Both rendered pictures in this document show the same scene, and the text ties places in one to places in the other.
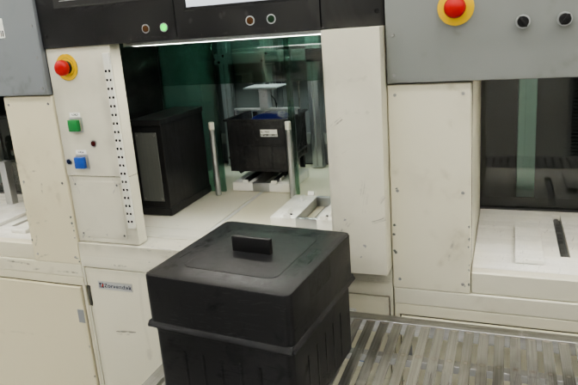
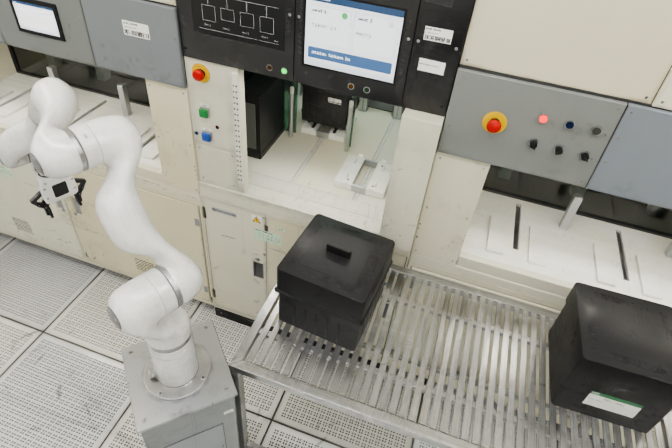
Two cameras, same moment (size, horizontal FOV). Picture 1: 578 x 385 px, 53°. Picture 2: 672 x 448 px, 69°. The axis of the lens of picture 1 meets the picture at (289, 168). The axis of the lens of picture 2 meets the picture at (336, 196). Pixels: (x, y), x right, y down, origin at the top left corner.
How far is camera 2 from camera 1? 0.73 m
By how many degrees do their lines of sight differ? 26
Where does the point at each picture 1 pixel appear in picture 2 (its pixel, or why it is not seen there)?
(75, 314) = (192, 220)
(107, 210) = (223, 169)
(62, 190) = (189, 149)
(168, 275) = (291, 272)
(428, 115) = (458, 174)
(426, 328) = (425, 281)
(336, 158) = (393, 188)
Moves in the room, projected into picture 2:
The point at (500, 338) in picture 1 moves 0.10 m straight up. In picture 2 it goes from (466, 294) to (473, 276)
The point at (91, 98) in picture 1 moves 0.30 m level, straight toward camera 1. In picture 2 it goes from (219, 98) to (238, 146)
